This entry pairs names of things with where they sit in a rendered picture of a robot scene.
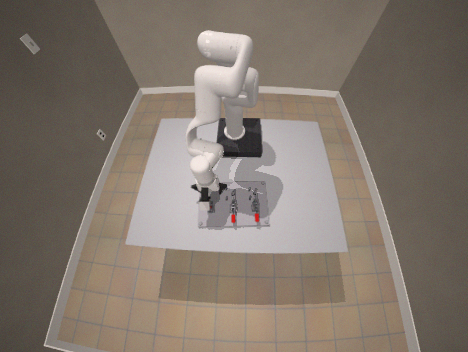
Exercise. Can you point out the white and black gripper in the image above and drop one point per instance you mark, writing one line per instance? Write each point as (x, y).
(215, 186)

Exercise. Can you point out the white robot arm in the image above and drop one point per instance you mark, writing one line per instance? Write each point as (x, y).
(212, 84)

